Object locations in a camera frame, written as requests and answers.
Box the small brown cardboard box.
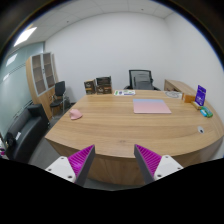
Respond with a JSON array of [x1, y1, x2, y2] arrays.
[[84, 80, 96, 95]]

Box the wooden glass-door cabinet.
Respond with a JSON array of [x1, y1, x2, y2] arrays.
[[26, 53, 58, 119]]

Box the white round desk grommet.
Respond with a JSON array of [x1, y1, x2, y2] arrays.
[[197, 126, 204, 134]]

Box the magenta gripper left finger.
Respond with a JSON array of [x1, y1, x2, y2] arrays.
[[46, 145, 95, 186]]

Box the wooden side credenza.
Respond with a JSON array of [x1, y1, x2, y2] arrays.
[[164, 80, 196, 95]]

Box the large dark cardboard box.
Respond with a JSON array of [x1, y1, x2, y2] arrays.
[[96, 77, 112, 94]]

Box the ceiling light panel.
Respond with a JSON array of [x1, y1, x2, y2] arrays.
[[14, 27, 36, 46]]

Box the black visitor chair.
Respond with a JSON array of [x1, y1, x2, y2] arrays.
[[50, 81, 66, 110]]

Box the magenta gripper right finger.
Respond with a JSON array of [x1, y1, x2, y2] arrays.
[[134, 144, 182, 184]]

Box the pink blue mouse pad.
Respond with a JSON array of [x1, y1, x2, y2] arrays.
[[133, 99, 171, 114]]

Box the small orange wooden box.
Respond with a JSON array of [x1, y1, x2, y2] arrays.
[[182, 94, 195, 103]]

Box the green white leaflets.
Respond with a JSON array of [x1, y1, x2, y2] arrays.
[[114, 90, 136, 96]]

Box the pink computer mouse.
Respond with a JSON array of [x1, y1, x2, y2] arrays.
[[69, 109, 82, 120]]

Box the green blue eraser pack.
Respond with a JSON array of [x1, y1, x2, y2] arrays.
[[200, 106, 213, 118]]

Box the large wooden desk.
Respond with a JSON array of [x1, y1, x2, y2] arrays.
[[46, 90, 224, 185]]

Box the black mesh office chair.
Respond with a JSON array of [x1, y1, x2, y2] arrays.
[[126, 69, 159, 91]]

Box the white coiled cable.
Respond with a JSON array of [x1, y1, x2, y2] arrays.
[[165, 90, 183, 100]]

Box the black leather sofa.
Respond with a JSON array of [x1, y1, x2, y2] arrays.
[[5, 104, 49, 163]]

